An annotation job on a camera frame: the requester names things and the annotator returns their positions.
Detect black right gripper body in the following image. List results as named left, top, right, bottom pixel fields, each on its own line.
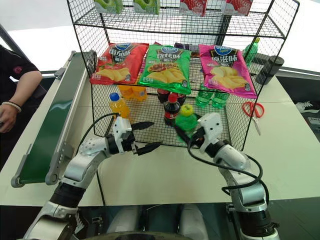
left=186, top=126, right=205, bottom=148

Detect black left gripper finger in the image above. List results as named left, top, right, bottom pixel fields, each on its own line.
left=130, top=121, right=155, bottom=132
left=135, top=141, right=164, bottom=156

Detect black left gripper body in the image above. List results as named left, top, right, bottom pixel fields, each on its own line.
left=121, top=130, right=139, bottom=155

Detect green bottle with yellow cap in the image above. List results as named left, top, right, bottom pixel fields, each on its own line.
left=174, top=104, right=201, bottom=137

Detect green conveyor belt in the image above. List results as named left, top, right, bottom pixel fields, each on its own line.
left=10, top=49, right=97, bottom=189

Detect person's bare hand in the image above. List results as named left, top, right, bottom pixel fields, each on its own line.
left=0, top=103, right=20, bottom=135

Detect cola bottle red cap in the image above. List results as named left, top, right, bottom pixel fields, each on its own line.
left=163, top=92, right=182, bottom=126

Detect orange soda bottle blue cap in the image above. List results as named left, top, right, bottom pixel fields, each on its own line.
left=108, top=92, right=132, bottom=121

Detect magenta chips bag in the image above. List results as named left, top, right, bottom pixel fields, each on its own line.
left=198, top=44, right=258, bottom=99

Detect green chips bag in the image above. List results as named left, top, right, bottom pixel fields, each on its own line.
left=136, top=44, right=192, bottom=96

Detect red chips bag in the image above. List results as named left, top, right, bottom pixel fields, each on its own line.
left=89, top=42, right=150, bottom=86

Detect purple snack packet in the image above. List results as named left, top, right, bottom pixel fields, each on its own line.
left=174, top=42, right=200, bottom=54

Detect white robot leg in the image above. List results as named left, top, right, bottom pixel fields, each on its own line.
left=106, top=204, right=141, bottom=240
left=178, top=203, right=210, bottom=240

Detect green soda bottle yellow cap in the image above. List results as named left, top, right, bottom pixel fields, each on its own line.
left=242, top=37, right=261, bottom=67

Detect black cylindrical container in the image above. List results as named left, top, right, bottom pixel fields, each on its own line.
left=255, top=55, right=285, bottom=86

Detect red drink carton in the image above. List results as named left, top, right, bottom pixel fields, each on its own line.
left=179, top=0, right=209, bottom=17
left=223, top=0, right=254, bottom=17

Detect black printed mat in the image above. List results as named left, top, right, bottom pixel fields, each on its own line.
left=291, top=99, right=320, bottom=134

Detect green drink carton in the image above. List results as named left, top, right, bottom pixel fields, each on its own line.
left=133, top=0, right=161, bottom=15
left=93, top=0, right=124, bottom=15

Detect person in black shirt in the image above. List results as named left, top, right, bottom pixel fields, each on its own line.
left=0, top=44, right=49, bottom=171

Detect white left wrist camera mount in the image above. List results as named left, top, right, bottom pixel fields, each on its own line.
left=111, top=116, right=133, bottom=154

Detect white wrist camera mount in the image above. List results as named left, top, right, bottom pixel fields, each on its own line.
left=111, top=116, right=133, bottom=154
left=196, top=112, right=224, bottom=154

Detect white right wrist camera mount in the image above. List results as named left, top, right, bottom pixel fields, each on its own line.
left=196, top=112, right=224, bottom=154

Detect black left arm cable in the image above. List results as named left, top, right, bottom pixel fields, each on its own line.
left=82, top=112, right=122, bottom=149

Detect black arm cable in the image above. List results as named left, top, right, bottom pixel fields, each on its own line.
left=82, top=112, right=122, bottom=149
left=186, top=138, right=264, bottom=197

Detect red handled scissors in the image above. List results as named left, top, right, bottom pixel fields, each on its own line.
left=241, top=100, right=266, bottom=137

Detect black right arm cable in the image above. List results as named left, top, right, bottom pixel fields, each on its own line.
left=186, top=138, right=264, bottom=197

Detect black wire rack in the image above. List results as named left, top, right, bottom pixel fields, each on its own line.
left=65, top=0, right=301, bottom=152

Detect white bead bracelet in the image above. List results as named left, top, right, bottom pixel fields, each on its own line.
left=1, top=100, right=23, bottom=114

